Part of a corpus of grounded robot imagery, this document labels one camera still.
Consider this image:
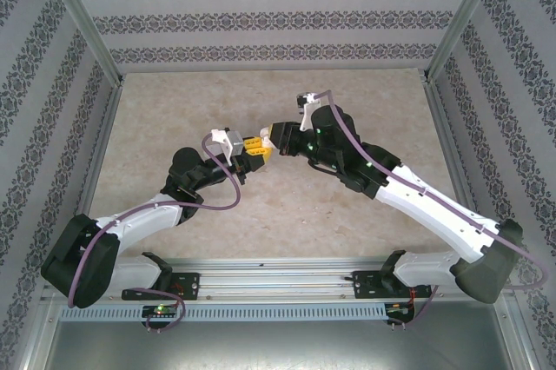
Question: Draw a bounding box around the circuit board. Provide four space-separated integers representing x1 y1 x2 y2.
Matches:
385 302 416 321
142 304 179 319

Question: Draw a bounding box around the aluminium table side rail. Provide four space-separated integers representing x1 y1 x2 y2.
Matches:
423 78 496 267
58 83 125 269

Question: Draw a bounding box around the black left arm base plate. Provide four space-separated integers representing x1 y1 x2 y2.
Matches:
122 272 202 301

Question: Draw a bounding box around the right circuit board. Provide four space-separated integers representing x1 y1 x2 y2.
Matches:
385 302 416 321

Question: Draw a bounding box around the left circuit board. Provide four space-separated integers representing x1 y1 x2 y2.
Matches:
142 304 179 319

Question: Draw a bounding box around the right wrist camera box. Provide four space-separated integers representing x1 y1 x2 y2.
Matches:
295 90 326 132

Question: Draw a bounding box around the sheet metal tray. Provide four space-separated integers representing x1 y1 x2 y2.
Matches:
19 298 542 370

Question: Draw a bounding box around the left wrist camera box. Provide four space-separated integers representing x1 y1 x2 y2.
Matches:
209 128 245 168

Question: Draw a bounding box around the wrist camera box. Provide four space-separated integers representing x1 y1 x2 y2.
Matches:
295 90 326 132
209 128 245 168

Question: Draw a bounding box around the slotted grey cable duct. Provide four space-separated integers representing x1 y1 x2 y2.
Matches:
58 303 387 322

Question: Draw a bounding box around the aluminium mounting rail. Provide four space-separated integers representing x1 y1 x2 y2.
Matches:
41 256 509 303

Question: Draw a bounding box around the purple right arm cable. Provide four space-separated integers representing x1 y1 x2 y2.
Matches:
314 89 546 327

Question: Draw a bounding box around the aluminium frame post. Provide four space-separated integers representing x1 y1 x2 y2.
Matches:
36 0 124 87
420 0 508 83

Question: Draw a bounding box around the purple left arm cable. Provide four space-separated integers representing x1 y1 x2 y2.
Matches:
67 133 242 334

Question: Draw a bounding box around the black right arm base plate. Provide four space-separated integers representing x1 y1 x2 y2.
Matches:
352 269 434 301

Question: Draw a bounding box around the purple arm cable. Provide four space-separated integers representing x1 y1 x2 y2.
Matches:
67 133 242 334
314 89 546 327

